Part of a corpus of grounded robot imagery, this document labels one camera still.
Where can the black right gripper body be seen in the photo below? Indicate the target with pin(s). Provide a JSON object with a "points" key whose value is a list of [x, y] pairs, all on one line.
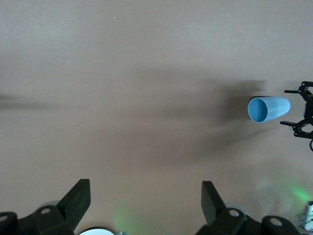
{"points": [[309, 107]]}

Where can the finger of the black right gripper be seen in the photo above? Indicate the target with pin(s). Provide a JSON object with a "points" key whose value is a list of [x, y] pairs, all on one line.
{"points": [[299, 127], [304, 89]]}

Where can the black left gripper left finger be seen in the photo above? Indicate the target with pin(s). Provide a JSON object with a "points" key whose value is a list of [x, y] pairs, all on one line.
{"points": [[73, 203]]}

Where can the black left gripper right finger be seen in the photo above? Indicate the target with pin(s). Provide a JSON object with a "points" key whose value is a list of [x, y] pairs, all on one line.
{"points": [[210, 203]]}

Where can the light blue plastic cup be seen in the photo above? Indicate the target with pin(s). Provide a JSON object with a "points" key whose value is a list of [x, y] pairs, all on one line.
{"points": [[269, 107]]}

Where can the brown table cloth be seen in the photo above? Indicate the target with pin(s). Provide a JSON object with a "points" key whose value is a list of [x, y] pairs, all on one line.
{"points": [[122, 73]]}

